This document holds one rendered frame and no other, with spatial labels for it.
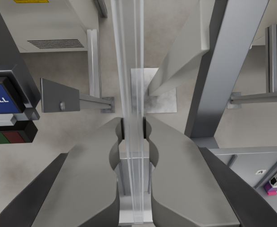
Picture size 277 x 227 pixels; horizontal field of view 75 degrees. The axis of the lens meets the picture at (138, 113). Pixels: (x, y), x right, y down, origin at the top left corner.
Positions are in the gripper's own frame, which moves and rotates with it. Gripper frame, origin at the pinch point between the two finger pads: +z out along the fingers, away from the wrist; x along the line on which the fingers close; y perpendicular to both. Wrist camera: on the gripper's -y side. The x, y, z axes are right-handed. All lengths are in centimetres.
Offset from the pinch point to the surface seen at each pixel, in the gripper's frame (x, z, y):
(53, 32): -30, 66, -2
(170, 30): 21, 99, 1
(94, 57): -15, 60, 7
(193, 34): 7.9, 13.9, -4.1
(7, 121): -19.6, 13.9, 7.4
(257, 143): 69, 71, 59
